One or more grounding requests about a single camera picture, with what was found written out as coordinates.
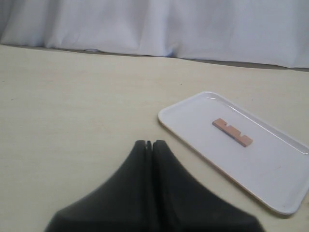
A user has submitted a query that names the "white rectangular plastic tray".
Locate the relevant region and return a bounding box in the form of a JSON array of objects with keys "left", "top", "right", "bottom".
[{"left": 158, "top": 92, "right": 309, "bottom": 215}]

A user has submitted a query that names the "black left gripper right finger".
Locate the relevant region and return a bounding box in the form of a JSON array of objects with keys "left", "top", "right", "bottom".
[{"left": 151, "top": 140, "right": 264, "bottom": 232}]

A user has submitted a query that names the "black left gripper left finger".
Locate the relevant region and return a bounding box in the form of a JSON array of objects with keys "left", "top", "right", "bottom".
[{"left": 46, "top": 140, "right": 151, "bottom": 232}]

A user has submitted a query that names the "white backdrop curtain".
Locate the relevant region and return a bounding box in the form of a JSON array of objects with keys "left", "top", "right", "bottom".
[{"left": 0, "top": 0, "right": 309, "bottom": 68}]

